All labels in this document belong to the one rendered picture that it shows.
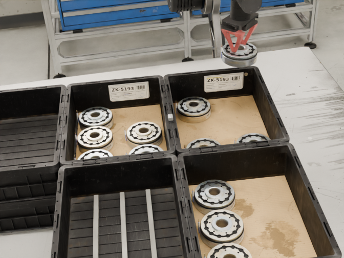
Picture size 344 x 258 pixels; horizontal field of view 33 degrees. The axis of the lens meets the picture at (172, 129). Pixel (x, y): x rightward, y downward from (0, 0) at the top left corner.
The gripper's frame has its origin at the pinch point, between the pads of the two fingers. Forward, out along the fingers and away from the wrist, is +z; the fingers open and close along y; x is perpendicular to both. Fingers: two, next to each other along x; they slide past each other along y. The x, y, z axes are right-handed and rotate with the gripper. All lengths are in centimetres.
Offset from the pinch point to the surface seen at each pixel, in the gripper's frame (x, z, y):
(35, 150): 38, 24, -49
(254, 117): -7.7, 21.7, -1.0
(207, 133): 0.2, 22.3, -15.4
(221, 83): 7.0, 16.4, 2.7
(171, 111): 6.9, 12.7, -23.7
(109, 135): 20.9, 20.2, -35.2
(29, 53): 216, 107, 90
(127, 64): 147, 105, 114
